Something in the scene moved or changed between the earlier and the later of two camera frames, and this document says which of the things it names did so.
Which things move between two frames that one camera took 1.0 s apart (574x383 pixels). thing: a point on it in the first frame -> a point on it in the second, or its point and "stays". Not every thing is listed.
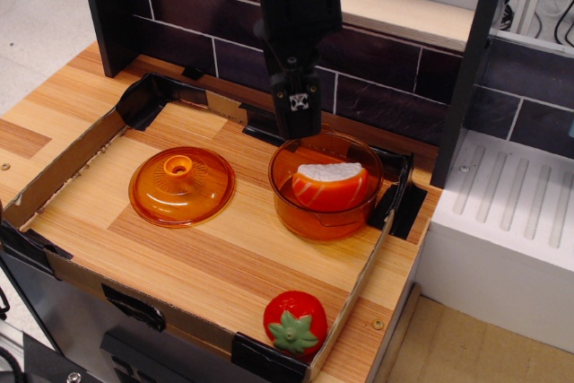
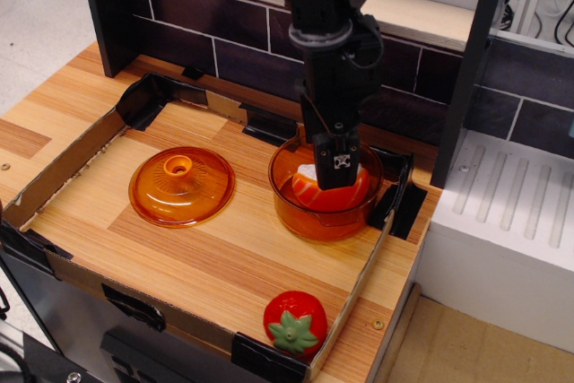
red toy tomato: [295, 323] stays
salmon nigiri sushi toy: [332, 187] stays
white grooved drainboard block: [501, 239] stays
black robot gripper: [300, 7] -> [341, 74]
